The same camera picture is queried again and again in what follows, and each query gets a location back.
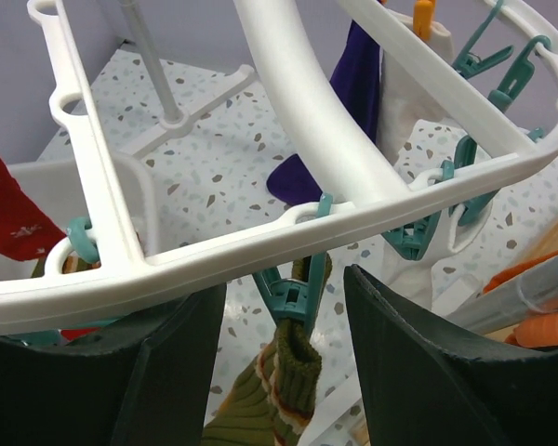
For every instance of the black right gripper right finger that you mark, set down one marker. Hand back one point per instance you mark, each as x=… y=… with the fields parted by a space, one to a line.
x=426 y=381

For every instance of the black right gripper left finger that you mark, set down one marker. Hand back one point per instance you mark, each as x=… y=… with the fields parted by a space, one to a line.
x=142 y=380

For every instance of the white round clip hanger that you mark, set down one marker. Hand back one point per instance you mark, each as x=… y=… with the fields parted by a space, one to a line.
x=372 y=197

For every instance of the green striped sock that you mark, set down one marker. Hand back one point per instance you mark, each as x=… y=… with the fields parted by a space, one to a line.
x=272 y=400

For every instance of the red Christmas sock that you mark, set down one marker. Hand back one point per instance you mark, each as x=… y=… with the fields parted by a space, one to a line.
x=26 y=233

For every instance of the teal clothes peg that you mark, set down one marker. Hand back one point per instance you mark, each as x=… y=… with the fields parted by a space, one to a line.
x=296 y=298

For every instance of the white plastic basin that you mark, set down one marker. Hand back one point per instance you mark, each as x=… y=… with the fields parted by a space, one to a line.
x=55 y=187

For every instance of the white drying stand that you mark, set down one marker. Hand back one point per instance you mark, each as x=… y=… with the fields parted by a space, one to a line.
x=177 y=120

